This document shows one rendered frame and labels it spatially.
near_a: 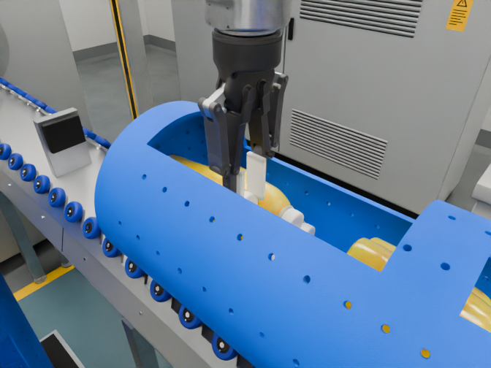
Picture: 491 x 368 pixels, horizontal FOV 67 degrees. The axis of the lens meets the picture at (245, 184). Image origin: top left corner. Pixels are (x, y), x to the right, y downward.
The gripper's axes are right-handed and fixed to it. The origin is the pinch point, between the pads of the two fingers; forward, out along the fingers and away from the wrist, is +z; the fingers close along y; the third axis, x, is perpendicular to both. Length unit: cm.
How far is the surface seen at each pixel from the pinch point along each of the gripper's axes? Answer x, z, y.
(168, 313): -7.3, 24.6, 10.9
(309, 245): 15.1, -4.0, 7.7
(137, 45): -74, 2, -34
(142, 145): -12.6, -4.1, 7.1
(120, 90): -319, 118, -162
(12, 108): -114, 25, -5
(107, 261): -25.9, 25.2, 11.2
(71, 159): -60, 21, 0
